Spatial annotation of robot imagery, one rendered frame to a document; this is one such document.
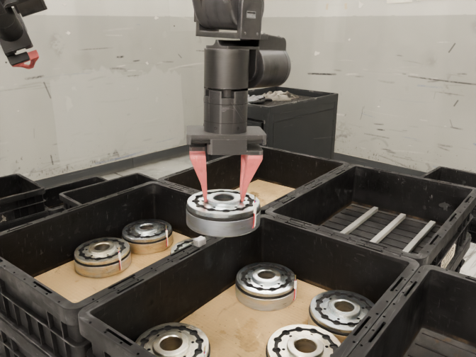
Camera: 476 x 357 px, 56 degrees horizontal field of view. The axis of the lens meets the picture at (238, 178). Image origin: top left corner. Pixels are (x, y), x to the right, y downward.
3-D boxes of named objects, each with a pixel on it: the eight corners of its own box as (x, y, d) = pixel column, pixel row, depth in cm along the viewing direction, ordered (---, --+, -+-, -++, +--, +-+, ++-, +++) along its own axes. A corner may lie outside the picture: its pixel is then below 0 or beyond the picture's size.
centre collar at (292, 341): (311, 367, 56) (312, 363, 56) (279, 350, 59) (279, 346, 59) (331, 347, 60) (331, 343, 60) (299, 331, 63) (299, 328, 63)
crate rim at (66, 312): (73, 329, 56) (71, 313, 56) (-32, 256, 74) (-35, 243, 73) (260, 224, 86) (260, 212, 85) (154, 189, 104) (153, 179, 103)
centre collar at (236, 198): (225, 210, 60) (225, 206, 59) (198, 202, 63) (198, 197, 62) (248, 201, 63) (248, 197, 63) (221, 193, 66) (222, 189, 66)
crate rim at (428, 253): (421, 275, 68) (423, 261, 68) (260, 224, 86) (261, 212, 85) (480, 199, 98) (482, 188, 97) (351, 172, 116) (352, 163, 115)
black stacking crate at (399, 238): (412, 327, 72) (422, 264, 68) (261, 268, 89) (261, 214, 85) (472, 239, 101) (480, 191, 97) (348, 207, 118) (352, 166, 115)
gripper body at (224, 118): (186, 138, 63) (185, 84, 61) (258, 139, 64) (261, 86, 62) (186, 149, 57) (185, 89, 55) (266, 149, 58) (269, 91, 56)
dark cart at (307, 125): (264, 277, 238) (268, 107, 209) (207, 249, 267) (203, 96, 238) (328, 239, 279) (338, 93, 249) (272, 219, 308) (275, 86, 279)
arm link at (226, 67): (195, 39, 56) (227, 40, 53) (233, 40, 61) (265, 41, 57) (194, 95, 58) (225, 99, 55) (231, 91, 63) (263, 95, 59)
